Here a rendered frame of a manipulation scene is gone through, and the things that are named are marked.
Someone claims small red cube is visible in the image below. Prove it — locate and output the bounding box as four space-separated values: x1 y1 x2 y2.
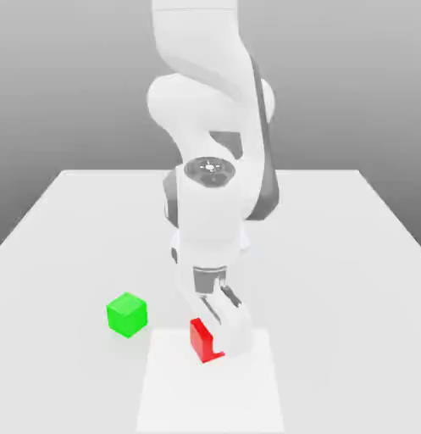
189 317 227 364

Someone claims small green cube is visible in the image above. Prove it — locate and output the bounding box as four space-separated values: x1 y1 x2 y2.
105 292 149 339

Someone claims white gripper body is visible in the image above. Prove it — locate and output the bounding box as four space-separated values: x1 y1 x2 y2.
197 292 256 359

